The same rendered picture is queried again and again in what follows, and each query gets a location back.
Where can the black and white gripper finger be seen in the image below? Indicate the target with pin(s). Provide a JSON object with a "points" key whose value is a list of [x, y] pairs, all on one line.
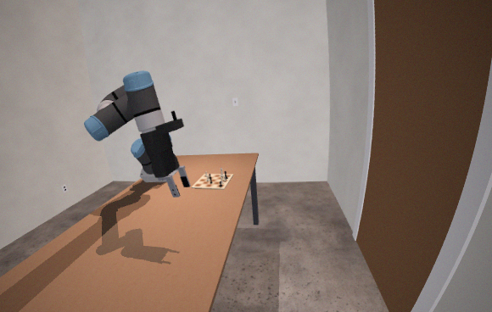
{"points": [[183, 176], [174, 191]]}

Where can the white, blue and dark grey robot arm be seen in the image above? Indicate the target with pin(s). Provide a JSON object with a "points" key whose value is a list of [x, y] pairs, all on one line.
{"points": [[139, 97]]}

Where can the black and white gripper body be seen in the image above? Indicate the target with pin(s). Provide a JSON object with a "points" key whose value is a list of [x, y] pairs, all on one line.
{"points": [[157, 142]]}

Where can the brown and cream chessboard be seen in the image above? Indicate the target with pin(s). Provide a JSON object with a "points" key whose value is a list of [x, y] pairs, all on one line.
{"points": [[216, 178]]}

